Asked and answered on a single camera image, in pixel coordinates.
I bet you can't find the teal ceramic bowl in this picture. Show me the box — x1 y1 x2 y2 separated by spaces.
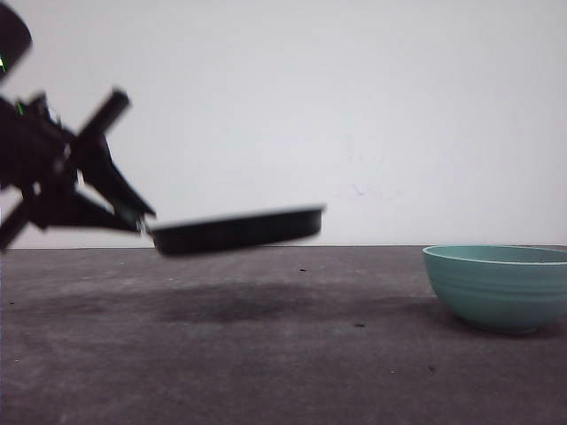
423 245 566 334

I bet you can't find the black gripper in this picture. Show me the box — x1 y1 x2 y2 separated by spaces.
1 89 156 250

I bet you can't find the black frying pan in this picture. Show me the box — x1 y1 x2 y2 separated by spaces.
138 204 327 257

